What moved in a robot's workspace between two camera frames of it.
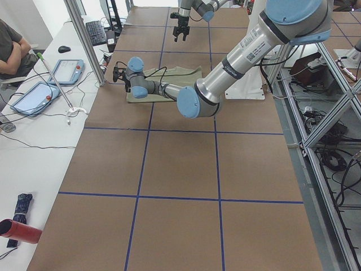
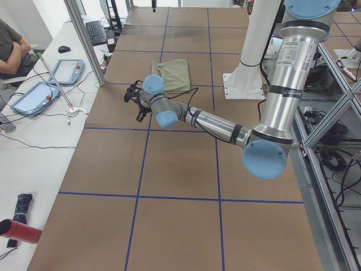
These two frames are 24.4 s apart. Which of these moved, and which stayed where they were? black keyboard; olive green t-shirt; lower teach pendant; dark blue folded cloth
Moved: olive green t-shirt
Stayed: dark blue folded cloth; black keyboard; lower teach pendant
